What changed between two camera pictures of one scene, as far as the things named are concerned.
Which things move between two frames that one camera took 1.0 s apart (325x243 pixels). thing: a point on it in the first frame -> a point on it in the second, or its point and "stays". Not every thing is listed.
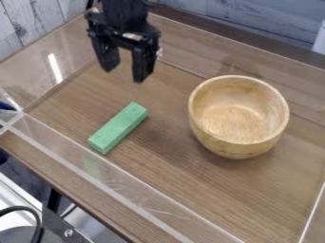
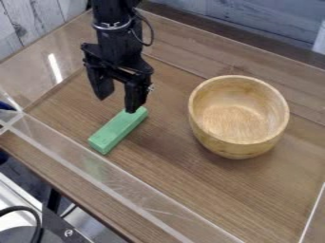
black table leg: (54, 200) stays
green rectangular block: (119, 126) stays
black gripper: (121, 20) -> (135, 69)
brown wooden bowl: (238, 114) stays
